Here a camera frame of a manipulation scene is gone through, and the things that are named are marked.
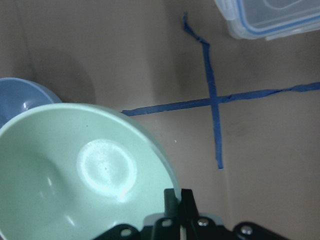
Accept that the clear plastic food container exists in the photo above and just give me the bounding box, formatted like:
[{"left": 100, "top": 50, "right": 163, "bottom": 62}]
[{"left": 215, "top": 0, "right": 320, "bottom": 41}]

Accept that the blue bowl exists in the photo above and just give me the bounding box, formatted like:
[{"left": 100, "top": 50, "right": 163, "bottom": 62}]
[{"left": 0, "top": 77, "right": 62, "bottom": 127}]

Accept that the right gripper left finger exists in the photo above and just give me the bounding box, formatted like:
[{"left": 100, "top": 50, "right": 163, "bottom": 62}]
[{"left": 142, "top": 188, "right": 181, "bottom": 240}]

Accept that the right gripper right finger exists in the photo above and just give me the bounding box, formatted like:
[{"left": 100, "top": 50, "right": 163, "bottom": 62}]
[{"left": 180, "top": 188, "right": 228, "bottom": 240}]

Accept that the green bowl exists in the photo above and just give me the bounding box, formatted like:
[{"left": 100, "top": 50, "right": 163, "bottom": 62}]
[{"left": 0, "top": 103, "right": 180, "bottom": 240}]

